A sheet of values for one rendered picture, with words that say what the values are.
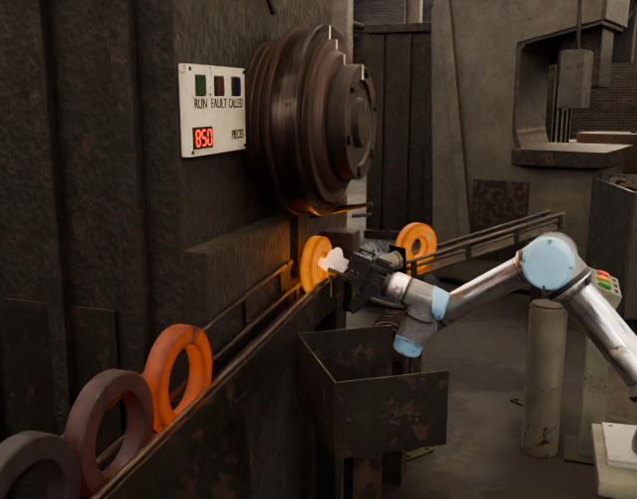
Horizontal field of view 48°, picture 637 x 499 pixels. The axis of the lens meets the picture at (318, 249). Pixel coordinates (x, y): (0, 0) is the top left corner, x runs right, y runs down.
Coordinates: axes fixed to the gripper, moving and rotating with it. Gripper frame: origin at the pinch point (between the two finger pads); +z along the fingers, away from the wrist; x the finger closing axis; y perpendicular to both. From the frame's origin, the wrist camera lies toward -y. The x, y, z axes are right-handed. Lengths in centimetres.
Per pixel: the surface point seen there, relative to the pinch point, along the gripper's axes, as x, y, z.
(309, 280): 7.3, -3.0, -1.0
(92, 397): 97, 2, 0
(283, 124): 24.7, 35.5, 11.1
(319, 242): 2.3, 6.1, 1.0
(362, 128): 4.9, 37.9, -1.2
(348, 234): -17.5, 5.4, -1.1
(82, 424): 100, 0, -1
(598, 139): -471, 34, -76
